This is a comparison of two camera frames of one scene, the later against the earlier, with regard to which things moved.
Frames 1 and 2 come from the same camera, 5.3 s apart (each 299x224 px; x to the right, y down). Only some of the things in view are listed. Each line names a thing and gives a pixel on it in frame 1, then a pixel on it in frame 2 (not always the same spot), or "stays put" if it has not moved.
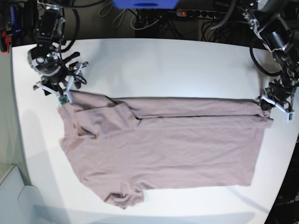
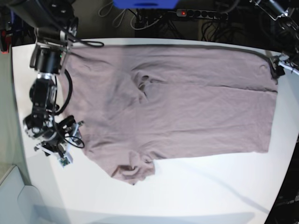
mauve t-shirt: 124,147 → 136,101
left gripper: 60,83 → 60,142
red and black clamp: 4,42 stays put
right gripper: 280,95 → 284,61
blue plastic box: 146,4 stays put
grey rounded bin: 20,203 stays put
